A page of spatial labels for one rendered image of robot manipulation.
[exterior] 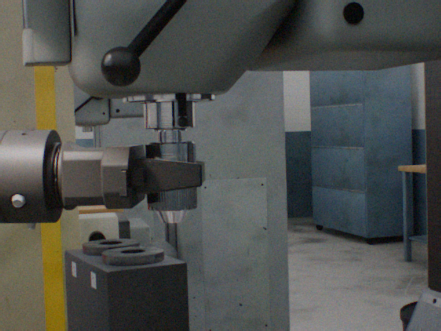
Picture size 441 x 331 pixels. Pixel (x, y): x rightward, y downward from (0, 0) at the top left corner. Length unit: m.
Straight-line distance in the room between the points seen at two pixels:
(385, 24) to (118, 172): 0.26
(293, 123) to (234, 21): 9.86
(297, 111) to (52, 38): 9.87
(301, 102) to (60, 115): 8.27
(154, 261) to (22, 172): 0.42
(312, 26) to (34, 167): 0.27
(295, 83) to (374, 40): 9.87
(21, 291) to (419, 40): 1.94
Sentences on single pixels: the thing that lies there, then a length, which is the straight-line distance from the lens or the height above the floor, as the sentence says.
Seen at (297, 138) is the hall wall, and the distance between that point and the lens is 10.48.
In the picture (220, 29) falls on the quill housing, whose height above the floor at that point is 1.36.
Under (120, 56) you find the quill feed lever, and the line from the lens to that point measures 0.56.
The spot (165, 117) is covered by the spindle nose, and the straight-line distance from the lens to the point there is 0.68.
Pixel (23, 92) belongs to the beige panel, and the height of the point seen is 1.41.
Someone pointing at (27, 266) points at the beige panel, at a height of 0.86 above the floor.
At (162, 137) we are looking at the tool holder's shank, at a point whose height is 1.27.
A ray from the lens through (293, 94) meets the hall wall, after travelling 10.49.
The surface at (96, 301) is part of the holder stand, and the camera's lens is 1.09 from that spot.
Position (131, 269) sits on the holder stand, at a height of 1.09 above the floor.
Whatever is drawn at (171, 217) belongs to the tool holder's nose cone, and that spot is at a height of 1.20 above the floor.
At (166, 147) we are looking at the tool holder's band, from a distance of 0.68.
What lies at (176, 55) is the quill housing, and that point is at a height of 1.34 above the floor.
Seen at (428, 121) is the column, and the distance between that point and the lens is 0.98.
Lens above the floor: 1.28
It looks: 3 degrees down
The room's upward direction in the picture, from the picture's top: 2 degrees counter-clockwise
